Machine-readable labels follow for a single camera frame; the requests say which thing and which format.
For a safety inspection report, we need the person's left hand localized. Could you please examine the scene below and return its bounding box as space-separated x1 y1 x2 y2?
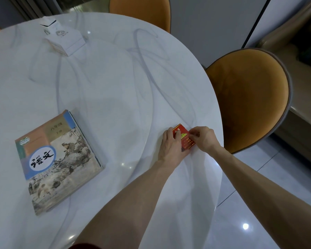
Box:
158 127 191 169

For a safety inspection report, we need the person's right hand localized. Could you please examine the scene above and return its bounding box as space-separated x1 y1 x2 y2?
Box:
188 126 221 154

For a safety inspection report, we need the small red box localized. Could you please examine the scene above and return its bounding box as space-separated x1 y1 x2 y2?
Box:
172 123 196 151

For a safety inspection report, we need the person's right forearm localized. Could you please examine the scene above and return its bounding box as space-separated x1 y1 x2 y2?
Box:
208 145 311 249

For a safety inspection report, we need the person's left forearm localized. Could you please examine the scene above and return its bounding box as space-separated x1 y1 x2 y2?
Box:
74 160 183 249

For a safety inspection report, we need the round white marble table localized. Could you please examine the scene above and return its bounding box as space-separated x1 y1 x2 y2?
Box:
0 12 224 249

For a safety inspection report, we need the illustrated paperback textbook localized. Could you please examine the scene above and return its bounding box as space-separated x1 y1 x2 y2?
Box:
15 109 104 216

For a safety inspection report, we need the beige sofa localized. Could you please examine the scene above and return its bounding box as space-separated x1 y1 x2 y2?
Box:
257 0 311 177

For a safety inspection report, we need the white tissue box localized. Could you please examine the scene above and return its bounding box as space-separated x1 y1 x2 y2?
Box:
39 16 86 57

